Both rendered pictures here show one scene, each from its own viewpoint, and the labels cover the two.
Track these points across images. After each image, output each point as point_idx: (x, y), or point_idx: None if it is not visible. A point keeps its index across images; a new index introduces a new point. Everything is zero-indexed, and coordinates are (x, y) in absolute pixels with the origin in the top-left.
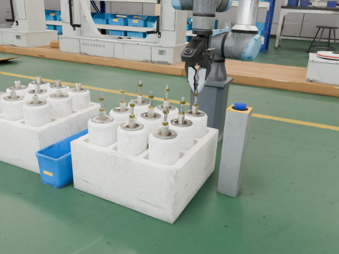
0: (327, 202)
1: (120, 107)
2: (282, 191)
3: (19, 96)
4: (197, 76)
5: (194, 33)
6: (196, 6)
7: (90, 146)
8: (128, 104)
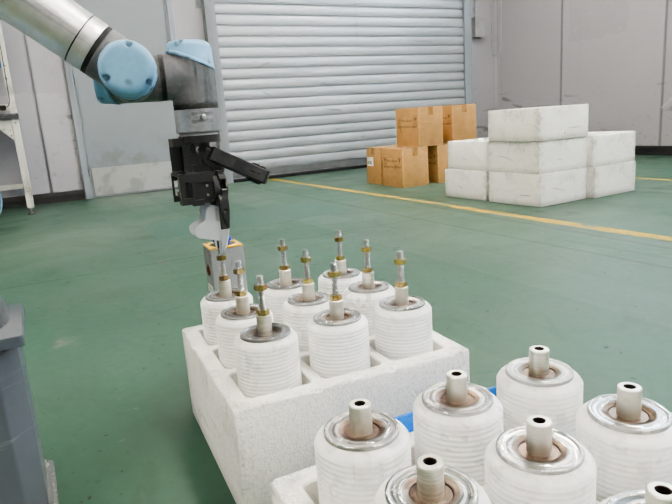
0: (166, 345)
1: (343, 309)
2: (179, 364)
3: (611, 419)
4: None
5: (220, 138)
6: (216, 90)
7: (438, 334)
8: (290, 341)
